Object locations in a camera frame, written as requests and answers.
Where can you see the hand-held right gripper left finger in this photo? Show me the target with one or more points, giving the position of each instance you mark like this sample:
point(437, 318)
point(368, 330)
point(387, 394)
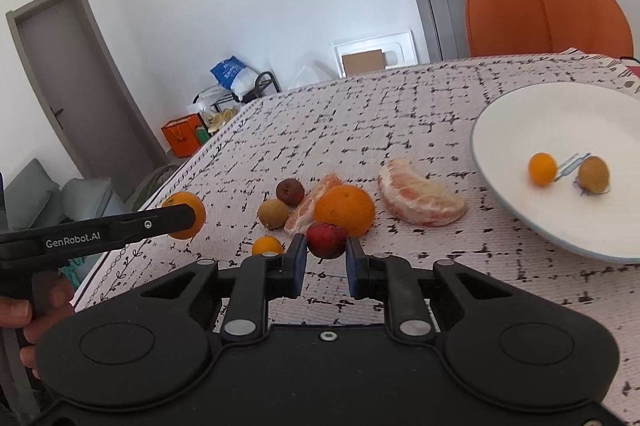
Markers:
point(298, 265)

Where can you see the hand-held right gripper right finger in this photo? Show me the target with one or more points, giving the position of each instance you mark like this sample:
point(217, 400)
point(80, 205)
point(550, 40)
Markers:
point(355, 272)

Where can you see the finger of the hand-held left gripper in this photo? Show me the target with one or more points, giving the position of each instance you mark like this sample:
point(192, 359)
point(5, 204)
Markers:
point(170, 218)

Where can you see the small orange tangerine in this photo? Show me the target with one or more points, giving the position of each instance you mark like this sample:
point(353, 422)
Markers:
point(199, 217)

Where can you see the red round fruit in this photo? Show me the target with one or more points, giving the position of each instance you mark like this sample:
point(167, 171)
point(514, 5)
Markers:
point(326, 240)

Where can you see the large orange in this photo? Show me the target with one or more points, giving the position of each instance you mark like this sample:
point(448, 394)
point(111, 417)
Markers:
point(345, 208)

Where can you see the dark brown wrinkled fruit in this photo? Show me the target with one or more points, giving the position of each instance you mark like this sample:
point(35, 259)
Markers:
point(290, 191)

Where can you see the bread piece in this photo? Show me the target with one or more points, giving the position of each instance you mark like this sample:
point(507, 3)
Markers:
point(420, 201)

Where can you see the white plate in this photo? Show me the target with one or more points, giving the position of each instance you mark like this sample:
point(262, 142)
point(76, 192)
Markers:
point(525, 121)

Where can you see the person's left hand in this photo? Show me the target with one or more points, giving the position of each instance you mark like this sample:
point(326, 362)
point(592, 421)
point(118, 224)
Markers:
point(47, 318)

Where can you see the small orange kumquat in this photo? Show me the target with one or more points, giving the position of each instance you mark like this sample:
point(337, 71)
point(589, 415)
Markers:
point(266, 245)
point(542, 168)

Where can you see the small peeled pomelo segment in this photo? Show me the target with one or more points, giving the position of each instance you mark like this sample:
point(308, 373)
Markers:
point(301, 214)

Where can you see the grey sofa cushion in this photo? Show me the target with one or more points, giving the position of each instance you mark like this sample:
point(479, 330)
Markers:
point(30, 193)
point(87, 198)

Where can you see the green-brown kiwi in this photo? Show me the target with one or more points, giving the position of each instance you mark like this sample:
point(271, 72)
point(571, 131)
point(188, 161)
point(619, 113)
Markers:
point(272, 213)
point(594, 173)

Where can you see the orange bag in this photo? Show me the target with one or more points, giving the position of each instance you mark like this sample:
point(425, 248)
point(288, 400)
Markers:
point(182, 137)

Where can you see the blue plastic bag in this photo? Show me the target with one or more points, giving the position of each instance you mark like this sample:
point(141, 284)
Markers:
point(231, 73)

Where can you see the grey-brown door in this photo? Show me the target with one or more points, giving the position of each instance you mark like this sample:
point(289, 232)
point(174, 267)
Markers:
point(75, 81)

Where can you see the translucent plastic bag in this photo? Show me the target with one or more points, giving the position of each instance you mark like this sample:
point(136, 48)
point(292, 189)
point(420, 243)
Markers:
point(310, 75)

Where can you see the brown cardboard sheet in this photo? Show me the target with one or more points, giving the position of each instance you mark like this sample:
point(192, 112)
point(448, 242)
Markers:
point(362, 62)

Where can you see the white foam tray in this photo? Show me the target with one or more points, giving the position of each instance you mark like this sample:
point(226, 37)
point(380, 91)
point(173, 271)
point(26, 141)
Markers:
point(400, 46)

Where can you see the orange chair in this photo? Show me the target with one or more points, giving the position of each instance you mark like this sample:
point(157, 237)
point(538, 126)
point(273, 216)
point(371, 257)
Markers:
point(545, 6)

